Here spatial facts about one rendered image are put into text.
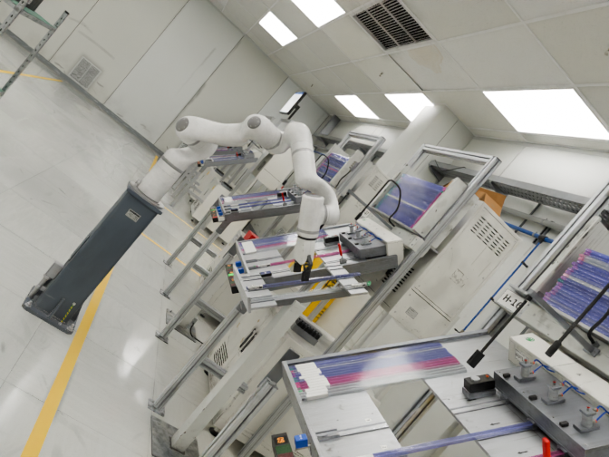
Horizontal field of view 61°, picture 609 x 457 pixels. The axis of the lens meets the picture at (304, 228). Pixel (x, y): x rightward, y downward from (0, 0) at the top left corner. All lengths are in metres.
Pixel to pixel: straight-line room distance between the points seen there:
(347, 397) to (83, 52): 10.17
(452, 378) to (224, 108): 9.82
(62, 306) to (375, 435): 1.67
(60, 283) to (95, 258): 0.19
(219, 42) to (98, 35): 2.28
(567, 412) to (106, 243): 1.90
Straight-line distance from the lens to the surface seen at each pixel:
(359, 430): 1.39
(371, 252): 2.50
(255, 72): 11.13
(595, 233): 1.89
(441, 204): 2.53
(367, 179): 3.93
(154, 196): 2.44
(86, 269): 2.53
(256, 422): 2.69
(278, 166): 7.07
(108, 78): 11.10
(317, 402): 1.50
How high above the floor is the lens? 1.14
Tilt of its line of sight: 2 degrees down
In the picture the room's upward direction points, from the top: 40 degrees clockwise
